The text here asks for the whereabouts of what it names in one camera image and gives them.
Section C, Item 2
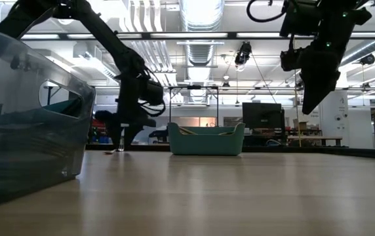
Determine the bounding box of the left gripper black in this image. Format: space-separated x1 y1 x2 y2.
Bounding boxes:
94 74 158 151

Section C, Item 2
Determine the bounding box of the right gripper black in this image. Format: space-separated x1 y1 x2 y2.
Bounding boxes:
300 19 351 115

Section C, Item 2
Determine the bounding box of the teal plastic bin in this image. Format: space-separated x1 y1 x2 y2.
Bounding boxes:
167 122 247 157

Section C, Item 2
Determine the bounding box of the grey translucent plastic bin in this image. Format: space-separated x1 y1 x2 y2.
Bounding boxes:
0 25 97 210

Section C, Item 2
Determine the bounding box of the red background object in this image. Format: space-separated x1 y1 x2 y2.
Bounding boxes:
91 118 107 138

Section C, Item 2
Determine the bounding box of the cardboard box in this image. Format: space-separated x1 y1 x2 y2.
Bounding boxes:
292 119 309 131

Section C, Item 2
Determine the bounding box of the wooden bench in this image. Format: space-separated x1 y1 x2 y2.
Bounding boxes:
287 136 342 148

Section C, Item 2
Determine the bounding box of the black monitor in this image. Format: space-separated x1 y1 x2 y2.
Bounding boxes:
242 102 286 138

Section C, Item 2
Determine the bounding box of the overhead light bar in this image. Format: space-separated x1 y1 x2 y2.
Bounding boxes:
20 31 375 41

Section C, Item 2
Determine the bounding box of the thin hanging cord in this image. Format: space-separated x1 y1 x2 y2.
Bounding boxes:
291 34 302 148

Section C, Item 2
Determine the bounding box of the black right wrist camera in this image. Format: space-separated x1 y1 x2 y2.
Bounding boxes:
279 47 304 72

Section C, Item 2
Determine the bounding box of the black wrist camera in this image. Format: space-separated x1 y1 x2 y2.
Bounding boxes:
279 47 304 72
141 80 165 106

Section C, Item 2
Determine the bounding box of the black left camera cable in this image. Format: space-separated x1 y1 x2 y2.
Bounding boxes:
138 67 167 118

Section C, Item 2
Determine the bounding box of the black camera cable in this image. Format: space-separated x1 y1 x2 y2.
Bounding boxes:
138 67 167 118
246 0 289 24

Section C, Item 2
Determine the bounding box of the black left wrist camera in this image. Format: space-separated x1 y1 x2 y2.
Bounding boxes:
141 80 165 106

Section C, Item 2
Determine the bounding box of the black hanging camera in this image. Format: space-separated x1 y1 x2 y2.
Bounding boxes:
359 53 375 66

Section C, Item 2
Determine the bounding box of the black overhead camera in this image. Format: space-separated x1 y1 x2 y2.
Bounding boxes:
234 41 253 66

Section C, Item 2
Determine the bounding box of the black right camera cable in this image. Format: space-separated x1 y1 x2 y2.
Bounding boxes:
246 0 289 24

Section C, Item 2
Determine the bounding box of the silver ventilation duct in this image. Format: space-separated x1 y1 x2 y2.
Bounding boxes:
179 0 225 106

